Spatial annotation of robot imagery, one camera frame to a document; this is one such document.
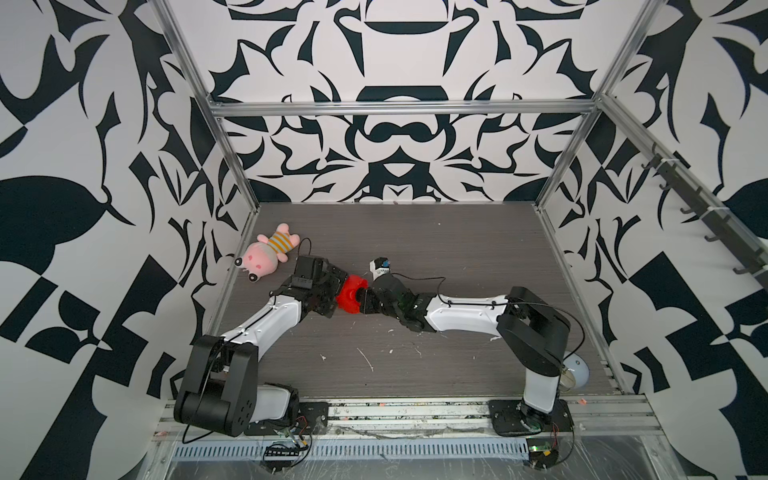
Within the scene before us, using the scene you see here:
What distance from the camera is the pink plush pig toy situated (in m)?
0.98

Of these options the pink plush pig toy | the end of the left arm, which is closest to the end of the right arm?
the end of the left arm

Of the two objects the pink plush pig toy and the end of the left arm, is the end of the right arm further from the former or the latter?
the pink plush pig toy
